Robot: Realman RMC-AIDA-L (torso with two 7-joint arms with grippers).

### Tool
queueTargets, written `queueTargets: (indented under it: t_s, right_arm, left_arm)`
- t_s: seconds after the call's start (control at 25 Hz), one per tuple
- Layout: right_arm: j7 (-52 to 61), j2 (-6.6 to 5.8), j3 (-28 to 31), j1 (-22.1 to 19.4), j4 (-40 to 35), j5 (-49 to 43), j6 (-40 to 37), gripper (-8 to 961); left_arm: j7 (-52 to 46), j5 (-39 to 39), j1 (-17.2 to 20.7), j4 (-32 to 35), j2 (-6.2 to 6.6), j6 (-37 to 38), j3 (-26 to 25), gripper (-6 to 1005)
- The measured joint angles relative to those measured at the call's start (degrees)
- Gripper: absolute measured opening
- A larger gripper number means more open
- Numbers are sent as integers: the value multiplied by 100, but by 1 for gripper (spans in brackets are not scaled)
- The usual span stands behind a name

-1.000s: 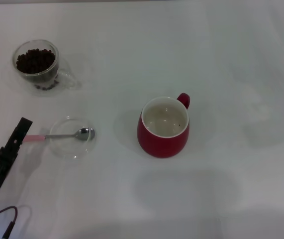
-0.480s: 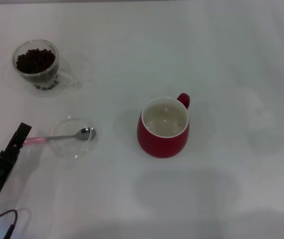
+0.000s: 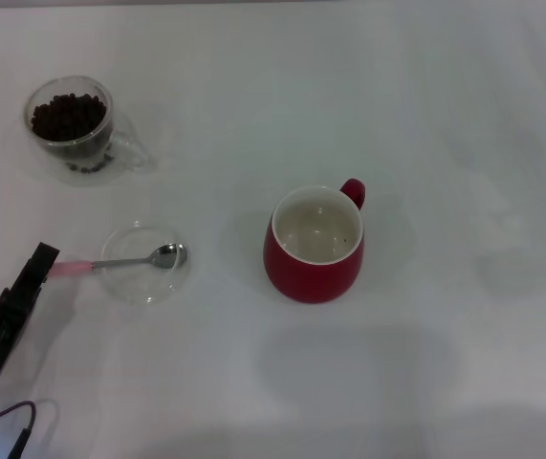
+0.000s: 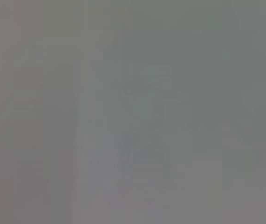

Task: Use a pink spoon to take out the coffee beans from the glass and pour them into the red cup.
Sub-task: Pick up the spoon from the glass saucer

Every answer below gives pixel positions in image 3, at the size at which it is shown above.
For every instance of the clear glass saucer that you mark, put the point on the clear glass saucer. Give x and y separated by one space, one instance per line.
134 287

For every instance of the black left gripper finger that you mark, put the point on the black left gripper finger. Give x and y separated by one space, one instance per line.
36 268

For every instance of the dark coffee beans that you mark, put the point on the dark coffee beans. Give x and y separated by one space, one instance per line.
68 117

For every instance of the red mug white inside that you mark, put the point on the red mug white inside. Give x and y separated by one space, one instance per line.
313 277

